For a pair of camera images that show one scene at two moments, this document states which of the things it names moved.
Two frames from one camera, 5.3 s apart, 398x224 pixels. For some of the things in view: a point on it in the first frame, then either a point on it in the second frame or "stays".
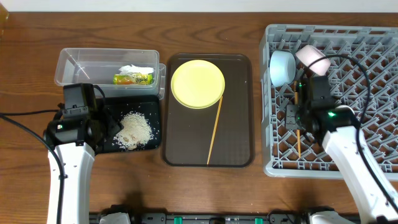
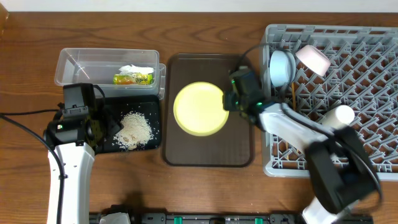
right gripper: [292, 116] -> [228, 101]
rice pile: [135, 130] stays
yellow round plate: [198, 84] -> [199, 109]
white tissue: [132, 69] stays
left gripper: [109, 125] stays
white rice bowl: [314, 59] stays
